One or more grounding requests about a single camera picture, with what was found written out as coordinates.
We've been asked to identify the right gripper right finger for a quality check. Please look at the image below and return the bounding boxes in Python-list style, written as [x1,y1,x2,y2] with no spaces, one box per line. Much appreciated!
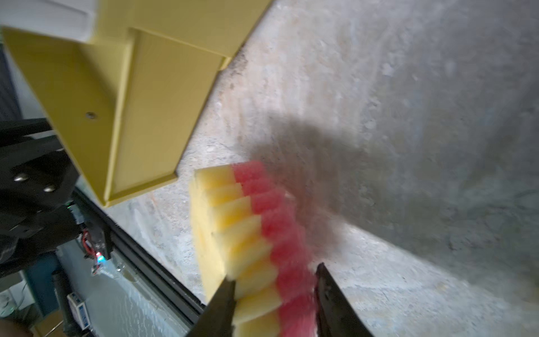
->
[314,263,374,337]

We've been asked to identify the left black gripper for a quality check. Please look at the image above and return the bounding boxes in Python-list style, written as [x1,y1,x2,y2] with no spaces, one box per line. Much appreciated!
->
[1,118,80,276]

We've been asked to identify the yellow pink ridged sponge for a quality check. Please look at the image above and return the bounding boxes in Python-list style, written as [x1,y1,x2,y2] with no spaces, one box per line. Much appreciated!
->
[189,161,317,336]

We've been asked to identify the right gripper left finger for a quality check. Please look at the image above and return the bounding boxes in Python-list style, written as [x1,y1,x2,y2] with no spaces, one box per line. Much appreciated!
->
[186,278,236,337]

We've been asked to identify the yellow bottom drawer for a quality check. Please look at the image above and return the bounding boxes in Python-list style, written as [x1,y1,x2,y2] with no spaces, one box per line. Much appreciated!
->
[1,1,270,206]

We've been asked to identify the white drawer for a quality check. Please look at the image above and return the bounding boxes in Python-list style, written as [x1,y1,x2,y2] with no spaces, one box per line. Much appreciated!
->
[1,0,99,42]

